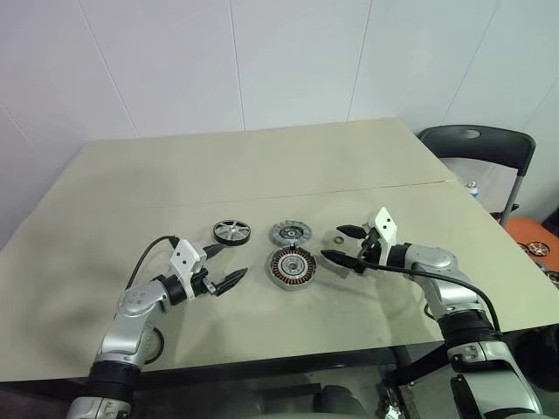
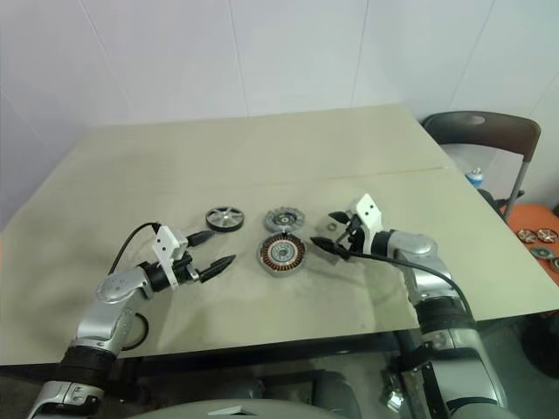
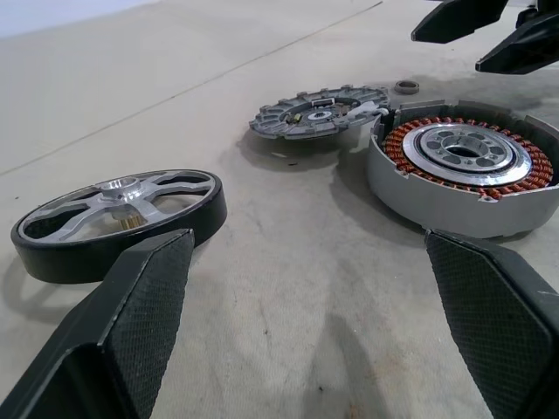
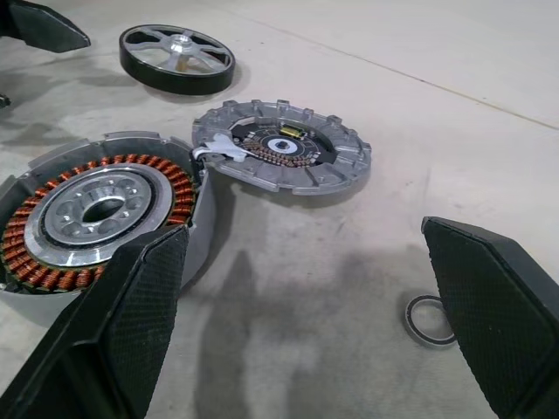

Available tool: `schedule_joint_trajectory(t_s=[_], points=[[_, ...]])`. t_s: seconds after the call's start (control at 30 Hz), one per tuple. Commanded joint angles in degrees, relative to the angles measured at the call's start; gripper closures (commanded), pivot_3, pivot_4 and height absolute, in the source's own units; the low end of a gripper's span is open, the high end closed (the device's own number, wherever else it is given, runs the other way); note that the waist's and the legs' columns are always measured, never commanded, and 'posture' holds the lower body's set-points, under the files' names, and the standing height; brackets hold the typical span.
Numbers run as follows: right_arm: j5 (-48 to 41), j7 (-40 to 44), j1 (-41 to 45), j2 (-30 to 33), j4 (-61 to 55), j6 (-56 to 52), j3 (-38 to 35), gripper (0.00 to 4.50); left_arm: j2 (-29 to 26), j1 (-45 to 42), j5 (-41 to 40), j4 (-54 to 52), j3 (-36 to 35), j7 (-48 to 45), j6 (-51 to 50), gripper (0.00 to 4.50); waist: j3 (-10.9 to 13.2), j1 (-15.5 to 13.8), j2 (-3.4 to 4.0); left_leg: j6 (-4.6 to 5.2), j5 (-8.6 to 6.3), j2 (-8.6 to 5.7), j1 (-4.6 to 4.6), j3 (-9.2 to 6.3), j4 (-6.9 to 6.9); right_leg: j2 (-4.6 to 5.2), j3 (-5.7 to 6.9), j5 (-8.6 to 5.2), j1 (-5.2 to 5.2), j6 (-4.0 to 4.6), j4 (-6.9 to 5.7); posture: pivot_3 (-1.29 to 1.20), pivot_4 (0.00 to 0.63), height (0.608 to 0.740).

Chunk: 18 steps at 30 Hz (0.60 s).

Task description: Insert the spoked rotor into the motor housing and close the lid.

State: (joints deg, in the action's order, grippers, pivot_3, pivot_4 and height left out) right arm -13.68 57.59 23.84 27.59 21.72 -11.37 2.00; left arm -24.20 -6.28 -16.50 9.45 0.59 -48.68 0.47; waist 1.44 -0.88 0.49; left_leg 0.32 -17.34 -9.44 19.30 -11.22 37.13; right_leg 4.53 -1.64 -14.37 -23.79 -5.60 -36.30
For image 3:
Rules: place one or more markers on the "black rotor wheel silver spokes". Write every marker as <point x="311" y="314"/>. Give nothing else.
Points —
<point x="43" y="262"/>

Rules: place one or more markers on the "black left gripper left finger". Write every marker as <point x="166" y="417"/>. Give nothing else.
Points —
<point x="131" y="327"/>

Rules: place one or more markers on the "grey stator housing copper windings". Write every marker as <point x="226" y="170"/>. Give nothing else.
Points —
<point x="393" y="187"/>

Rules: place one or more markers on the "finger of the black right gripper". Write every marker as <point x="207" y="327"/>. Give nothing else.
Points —
<point x="454" y="22"/>
<point x="524" y="50"/>

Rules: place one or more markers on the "grey end cover circuit board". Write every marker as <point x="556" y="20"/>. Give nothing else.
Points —
<point x="279" y="120"/>

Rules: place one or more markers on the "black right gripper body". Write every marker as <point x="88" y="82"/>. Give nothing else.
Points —
<point x="546" y="8"/>

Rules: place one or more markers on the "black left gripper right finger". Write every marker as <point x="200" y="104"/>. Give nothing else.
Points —
<point x="493" y="327"/>

